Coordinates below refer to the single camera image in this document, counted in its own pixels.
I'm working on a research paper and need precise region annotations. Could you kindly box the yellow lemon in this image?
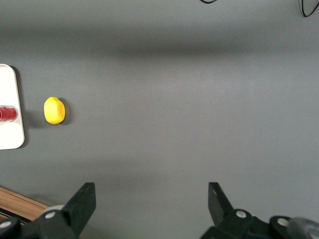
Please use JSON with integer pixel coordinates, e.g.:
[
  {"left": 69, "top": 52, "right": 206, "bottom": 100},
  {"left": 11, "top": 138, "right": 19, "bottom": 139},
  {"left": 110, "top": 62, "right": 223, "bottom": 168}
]
[{"left": 43, "top": 96, "right": 66, "bottom": 125}]

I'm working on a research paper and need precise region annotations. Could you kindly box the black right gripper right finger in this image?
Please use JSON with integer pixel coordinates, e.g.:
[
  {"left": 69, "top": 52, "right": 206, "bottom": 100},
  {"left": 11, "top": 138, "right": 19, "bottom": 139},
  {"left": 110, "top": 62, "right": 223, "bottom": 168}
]
[{"left": 201, "top": 182, "right": 271, "bottom": 239}]

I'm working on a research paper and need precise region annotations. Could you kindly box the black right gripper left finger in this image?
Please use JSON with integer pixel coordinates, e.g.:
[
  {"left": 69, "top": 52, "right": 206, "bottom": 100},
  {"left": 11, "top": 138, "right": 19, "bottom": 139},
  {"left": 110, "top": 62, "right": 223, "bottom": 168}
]
[{"left": 24, "top": 182, "right": 97, "bottom": 239}]

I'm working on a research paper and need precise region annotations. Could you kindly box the wooden drawer cabinet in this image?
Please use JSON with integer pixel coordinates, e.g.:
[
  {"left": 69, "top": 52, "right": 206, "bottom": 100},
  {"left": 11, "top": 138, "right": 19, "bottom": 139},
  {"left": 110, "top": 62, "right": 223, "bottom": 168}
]
[{"left": 0, "top": 186, "right": 48, "bottom": 223}]

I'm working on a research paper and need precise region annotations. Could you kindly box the small red-capped bottle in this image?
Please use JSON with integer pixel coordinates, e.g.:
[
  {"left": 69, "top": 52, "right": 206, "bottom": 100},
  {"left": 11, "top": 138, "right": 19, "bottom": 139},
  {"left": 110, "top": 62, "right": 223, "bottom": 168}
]
[{"left": 0, "top": 105, "right": 19, "bottom": 123}]

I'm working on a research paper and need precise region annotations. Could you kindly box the white rounded plastic tray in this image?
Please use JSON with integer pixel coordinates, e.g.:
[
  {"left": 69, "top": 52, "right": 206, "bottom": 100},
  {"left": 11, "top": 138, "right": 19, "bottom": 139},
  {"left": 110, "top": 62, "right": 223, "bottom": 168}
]
[{"left": 0, "top": 63, "right": 25, "bottom": 150}]

